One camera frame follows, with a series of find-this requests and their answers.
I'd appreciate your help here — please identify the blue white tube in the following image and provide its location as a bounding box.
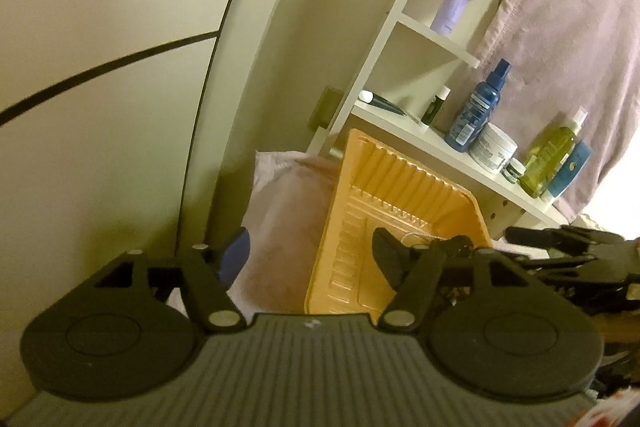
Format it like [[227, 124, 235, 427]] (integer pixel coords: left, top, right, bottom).
[[542, 139, 593, 202]]

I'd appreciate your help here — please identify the blue spray bottle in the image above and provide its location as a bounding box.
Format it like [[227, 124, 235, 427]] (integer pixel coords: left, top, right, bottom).
[[444, 58, 512, 152]]

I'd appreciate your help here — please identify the small green-lid jar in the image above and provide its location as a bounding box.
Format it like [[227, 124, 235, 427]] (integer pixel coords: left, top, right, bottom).
[[502, 157, 527, 184]]

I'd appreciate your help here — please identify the green spray bottle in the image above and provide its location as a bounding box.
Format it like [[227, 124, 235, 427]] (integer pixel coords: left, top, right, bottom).
[[519, 107, 588, 198]]

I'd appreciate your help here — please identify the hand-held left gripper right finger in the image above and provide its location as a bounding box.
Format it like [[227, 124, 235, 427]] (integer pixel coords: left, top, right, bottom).
[[372, 227, 531, 333]]

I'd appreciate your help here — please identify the black white lip balm stick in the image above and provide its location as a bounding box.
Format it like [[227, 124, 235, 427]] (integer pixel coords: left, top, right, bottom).
[[420, 85, 452, 126]]

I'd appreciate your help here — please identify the white cream jar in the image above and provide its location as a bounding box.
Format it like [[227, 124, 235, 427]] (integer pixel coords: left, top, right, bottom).
[[469, 122, 518, 175]]

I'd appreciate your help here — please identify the white wooden shelf unit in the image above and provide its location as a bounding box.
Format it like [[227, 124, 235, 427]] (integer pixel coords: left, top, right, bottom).
[[305, 0, 568, 238]]

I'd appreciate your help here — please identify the pink plush towel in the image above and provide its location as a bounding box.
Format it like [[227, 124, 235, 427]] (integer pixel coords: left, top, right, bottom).
[[472, 0, 640, 218]]

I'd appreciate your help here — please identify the pink fleece table cover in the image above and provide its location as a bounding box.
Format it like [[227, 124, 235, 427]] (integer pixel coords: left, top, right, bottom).
[[227, 150, 351, 315]]

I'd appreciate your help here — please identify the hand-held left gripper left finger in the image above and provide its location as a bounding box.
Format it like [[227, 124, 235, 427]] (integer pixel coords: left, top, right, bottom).
[[92, 227, 251, 333]]

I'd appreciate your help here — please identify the orange plastic tray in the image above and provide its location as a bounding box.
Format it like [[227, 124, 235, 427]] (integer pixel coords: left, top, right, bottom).
[[302, 128, 493, 325]]

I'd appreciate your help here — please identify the dark green tube white cap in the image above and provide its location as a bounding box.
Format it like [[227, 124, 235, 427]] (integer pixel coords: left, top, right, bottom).
[[359, 90, 423, 124]]

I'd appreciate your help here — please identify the red white cloth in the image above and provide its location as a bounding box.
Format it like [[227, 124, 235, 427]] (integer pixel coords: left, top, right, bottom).
[[585, 389, 640, 427]]

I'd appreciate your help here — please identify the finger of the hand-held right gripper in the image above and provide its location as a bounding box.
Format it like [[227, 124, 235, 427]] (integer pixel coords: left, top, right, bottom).
[[505, 225, 626, 258], [445, 236, 601, 283]]

